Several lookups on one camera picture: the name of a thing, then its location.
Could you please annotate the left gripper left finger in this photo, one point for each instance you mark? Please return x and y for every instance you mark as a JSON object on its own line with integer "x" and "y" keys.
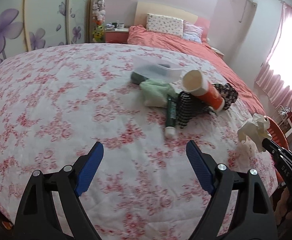
{"x": 37, "y": 216}

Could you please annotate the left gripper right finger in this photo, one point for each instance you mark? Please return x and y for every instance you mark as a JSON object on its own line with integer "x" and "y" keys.
{"x": 253, "y": 216}

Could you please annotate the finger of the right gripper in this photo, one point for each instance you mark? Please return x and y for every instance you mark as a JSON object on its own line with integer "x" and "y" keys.
{"x": 272, "y": 147}

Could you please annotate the white tissue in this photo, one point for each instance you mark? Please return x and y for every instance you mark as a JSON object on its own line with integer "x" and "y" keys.
{"x": 256, "y": 128}

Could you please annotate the red paper cup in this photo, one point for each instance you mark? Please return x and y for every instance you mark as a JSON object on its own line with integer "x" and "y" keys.
{"x": 195, "y": 83}

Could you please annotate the green tube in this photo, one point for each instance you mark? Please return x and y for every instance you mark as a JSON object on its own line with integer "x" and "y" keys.
{"x": 171, "y": 115}

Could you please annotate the red plastic trash basket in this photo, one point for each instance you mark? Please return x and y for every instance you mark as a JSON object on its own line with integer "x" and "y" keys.
{"x": 277, "y": 134}

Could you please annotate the black floral cloth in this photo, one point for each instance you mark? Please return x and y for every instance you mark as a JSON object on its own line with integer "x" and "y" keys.
{"x": 228, "y": 93}

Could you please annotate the pink curtain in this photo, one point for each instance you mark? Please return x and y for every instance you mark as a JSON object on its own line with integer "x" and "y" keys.
{"x": 275, "y": 76}

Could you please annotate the black mesh mat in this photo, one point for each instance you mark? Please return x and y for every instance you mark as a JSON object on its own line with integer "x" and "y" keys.
{"x": 188, "y": 107}

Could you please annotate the right nightstand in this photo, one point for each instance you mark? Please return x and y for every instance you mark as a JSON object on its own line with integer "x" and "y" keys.
{"x": 219, "y": 53}

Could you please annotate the light green sock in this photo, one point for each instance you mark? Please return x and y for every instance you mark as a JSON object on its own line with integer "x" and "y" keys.
{"x": 155, "y": 93}

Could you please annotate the pink striped pillow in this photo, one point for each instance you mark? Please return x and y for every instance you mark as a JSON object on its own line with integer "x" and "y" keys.
{"x": 192, "y": 33}

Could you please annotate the clear plastic container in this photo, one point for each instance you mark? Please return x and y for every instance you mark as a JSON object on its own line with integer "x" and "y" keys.
{"x": 156, "y": 69}

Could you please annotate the grey green sock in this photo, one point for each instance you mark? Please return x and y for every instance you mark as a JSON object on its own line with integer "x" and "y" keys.
{"x": 137, "y": 78}

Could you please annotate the floral white pillow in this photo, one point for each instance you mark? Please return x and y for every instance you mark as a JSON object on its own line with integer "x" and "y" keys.
{"x": 164, "y": 25}

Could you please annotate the coral pink duvet bed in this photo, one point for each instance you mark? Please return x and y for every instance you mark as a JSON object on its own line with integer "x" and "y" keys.
{"x": 138, "y": 35}

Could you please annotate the beige pink headboard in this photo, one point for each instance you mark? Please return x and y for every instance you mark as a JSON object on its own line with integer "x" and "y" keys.
{"x": 143, "y": 8}

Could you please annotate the pink left nightstand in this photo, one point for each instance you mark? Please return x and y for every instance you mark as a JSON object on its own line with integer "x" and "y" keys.
{"x": 117, "y": 35}

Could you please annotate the wardrobe with purple flowers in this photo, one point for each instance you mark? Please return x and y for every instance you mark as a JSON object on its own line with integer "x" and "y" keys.
{"x": 27, "y": 25}

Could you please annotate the plush toy display tube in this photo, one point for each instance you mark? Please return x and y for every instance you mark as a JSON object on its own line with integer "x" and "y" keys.
{"x": 98, "y": 21}

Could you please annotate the white wire rack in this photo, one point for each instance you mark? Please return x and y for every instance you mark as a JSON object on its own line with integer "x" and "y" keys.
{"x": 285, "y": 121}

